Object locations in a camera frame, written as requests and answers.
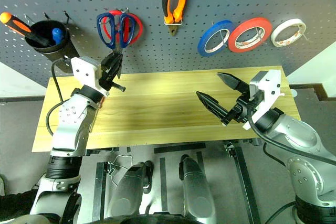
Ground dark grey rounded shape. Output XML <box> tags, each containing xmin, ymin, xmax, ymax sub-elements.
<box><xmin>179</xmin><ymin>154</ymin><xmax>217</xmax><ymax>224</ymax></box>

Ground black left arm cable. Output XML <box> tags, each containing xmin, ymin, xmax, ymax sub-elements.
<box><xmin>46</xmin><ymin>58</ymin><xmax>73</xmax><ymax>134</ymax></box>

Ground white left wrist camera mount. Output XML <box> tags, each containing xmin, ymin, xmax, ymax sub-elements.
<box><xmin>70</xmin><ymin>56</ymin><xmax>109</xmax><ymax>96</ymax></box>

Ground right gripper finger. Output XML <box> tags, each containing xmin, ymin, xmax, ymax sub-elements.
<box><xmin>217</xmin><ymin>73</ymin><xmax>250</xmax><ymax>94</ymax></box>
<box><xmin>196</xmin><ymin>91</ymin><xmax>232</xmax><ymax>122</ymax></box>

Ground large red tape roll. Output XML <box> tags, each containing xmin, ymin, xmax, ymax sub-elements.
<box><xmin>227</xmin><ymin>17</ymin><xmax>273</xmax><ymax>53</ymax></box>

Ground orange black pliers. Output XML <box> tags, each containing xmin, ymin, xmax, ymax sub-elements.
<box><xmin>162</xmin><ymin>0</ymin><xmax>189</xmax><ymax>36</ymax></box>

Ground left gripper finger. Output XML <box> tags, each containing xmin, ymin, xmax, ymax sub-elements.
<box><xmin>111</xmin><ymin>82</ymin><xmax>126</xmax><ymax>93</ymax></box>
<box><xmin>106</xmin><ymin>52</ymin><xmax>123</xmax><ymax>80</ymax></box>

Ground blue marker pen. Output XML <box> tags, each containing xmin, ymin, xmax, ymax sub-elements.
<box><xmin>51</xmin><ymin>27</ymin><xmax>64</xmax><ymax>46</ymax></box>

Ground blue tape roll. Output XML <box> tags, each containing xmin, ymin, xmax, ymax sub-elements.
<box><xmin>197</xmin><ymin>19</ymin><xmax>236</xmax><ymax>57</ymax></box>

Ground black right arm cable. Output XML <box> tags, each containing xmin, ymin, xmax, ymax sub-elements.
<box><xmin>246</xmin><ymin>113</ymin><xmax>336</xmax><ymax>162</ymax></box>

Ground thin white wire loop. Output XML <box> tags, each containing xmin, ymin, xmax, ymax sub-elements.
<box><xmin>109</xmin><ymin>155</ymin><xmax>133</xmax><ymax>185</ymax></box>

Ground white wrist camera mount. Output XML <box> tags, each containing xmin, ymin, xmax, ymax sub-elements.
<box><xmin>70</xmin><ymin>56</ymin><xmax>109</xmax><ymax>96</ymax></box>
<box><xmin>243</xmin><ymin>69</ymin><xmax>286</xmax><ymax>131</ymax></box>

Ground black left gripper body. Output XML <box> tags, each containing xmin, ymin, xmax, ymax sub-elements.
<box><xmin>99</xmin><ymin>58</ymin><xmax>113</xmax><ymax>91</ymax></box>

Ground orange black handled screwdriver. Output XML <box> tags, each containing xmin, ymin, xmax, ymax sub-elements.
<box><xmin>0</xmin><ymin>11</ymin><xmax>52</xmax><ymax>48</ymax></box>

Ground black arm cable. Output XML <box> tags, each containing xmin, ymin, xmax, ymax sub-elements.
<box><xmin>246</xmin><ymin>113</ymin><xmax>336</xmax><ymax>162</ymax></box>
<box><xmin>46</xmin><ymin>58</ymin><xmax>73</xmax><ymax>134</ymax></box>

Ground silver wire pliers hook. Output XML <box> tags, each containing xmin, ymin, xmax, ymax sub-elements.
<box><xmin>164</xmin><ymin>16</ymin><xmax>184</xmax><ymax>26</ymax></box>

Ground white tape roll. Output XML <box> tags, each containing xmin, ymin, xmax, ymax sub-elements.
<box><xmin>270</xmin><ymin>18</ymin><xmax>307</xmax><ymax>48</ymax></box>

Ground dark blue handled scissors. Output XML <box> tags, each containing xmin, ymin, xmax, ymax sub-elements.
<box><xmin>96</xmin><ymin>12</ymin><xmax>138</xmax><ymax>59</ymax></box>

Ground long black floor tape strip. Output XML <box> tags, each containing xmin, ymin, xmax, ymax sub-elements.
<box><xmin>154</xmin><ymin>142</ymin><xmax>206</xmax><ymax>154</ymax></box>

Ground red handled scissors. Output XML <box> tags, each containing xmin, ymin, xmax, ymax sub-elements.
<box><xmin>101</xmin><ymin>9</ymin><xmax>144</xmax><ymax>46</ymax></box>

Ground black plastic cup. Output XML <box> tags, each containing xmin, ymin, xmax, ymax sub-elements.
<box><xmin>25</xmin><ymin>19</ymin><xmax>81</xmax><ymax>74</ymax></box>

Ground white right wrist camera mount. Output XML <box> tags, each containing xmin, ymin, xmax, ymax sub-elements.
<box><xmin>243</xmin><ymin>69</ymin><xmax>286</xmax><ymax>131</ymax></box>

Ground narrow black floor tape strip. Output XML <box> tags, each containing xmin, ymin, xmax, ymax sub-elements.
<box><xmin>159</xmin><ymin>157</ymin><xmax>169</xmax><ymax>212</ymax></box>

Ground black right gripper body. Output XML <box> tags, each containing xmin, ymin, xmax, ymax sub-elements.
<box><xmin>222</xmin><ymin>91</ymin><xmax>263</xmax><ymax>126</ymax></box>

